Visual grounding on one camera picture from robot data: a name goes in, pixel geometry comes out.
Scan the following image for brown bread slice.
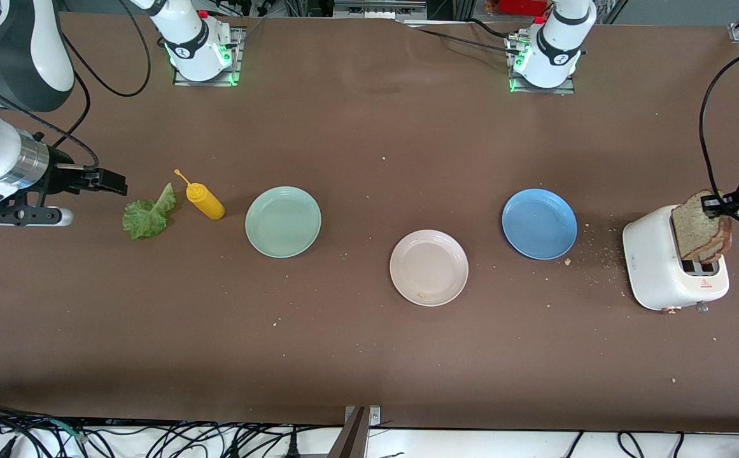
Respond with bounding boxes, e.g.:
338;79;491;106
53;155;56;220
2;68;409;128
700;216;733;265
671;189;729;263

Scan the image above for yellow squeeze bottle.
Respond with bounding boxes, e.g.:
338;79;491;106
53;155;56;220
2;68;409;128
174;169;226;221

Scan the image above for pale green plate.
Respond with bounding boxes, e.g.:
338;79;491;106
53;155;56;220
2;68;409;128
244;186;323;259

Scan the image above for blue plate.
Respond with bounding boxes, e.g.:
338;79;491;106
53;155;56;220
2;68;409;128
502;188;579;261

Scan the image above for beige plate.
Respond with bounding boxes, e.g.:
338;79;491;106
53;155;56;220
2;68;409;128
389;229;470;307

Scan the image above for green lettuce leaf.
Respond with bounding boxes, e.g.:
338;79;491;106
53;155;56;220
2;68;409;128
122;183;178;240

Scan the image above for white toaster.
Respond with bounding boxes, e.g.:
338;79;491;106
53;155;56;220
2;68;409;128
622;204;731;314

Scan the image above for red box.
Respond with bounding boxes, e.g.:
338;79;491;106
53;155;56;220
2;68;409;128
495;0;549;17

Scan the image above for grey metal equipment box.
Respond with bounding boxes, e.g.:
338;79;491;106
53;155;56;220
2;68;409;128
333;0;428;21

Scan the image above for black table cable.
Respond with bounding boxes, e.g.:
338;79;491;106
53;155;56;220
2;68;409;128
407;18;523;57

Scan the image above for tangled black floor cables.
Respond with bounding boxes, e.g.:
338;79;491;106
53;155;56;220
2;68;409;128
0;399;319;458

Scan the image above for metal table edge bracket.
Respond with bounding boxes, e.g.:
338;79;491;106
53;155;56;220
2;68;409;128
328;405;382;458

